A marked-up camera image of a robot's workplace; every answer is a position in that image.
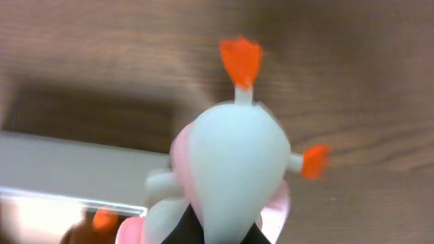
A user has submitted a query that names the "white cardboard box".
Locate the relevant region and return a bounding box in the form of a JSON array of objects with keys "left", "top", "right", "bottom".
[{"left": 1, "top": 131, "right": 169, "bottom": 243}]

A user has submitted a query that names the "brown plush bear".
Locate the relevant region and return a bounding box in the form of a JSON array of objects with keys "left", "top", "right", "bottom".
[{"left": 59, "top": 207, "right": 127, "bottom": 244}]

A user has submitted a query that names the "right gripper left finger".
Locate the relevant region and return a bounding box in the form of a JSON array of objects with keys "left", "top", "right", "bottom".
[{"left": 161, "top": 205, "right": 204, "bottom": 244}]

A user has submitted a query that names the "pink white duck toy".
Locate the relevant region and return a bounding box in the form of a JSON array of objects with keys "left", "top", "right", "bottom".
[{"left": 116, "top": 37, "right": 330, "bottom": 244}]

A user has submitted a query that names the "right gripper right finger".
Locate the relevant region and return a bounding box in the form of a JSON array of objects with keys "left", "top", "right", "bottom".
[{"left": 240, "top": 223, "right": 271, "bottom": 244}]

